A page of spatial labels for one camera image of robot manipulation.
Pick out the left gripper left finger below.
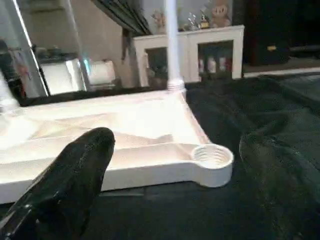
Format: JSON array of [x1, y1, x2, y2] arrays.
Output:
[[0, 127, 117, 240]]

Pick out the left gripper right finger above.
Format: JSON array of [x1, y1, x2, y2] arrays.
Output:
[[239, 132, 320, 240]]

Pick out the white plastic table top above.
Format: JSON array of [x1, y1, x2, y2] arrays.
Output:
[[0, 90, 235, 206]]

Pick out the white plastic table leg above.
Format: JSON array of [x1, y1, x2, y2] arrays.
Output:
[[0, 70, 21, 115], [164, 0, 187, 95]]

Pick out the black work mat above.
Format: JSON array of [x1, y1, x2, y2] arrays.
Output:
[[0, 72, 320, 240]]

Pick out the white glass-door cabinet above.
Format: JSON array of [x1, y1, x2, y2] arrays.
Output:
[[132, 25, 246, 90]]

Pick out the brown teddy bear toy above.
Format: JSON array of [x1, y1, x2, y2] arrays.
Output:
[[210, 0, 233, 28]]

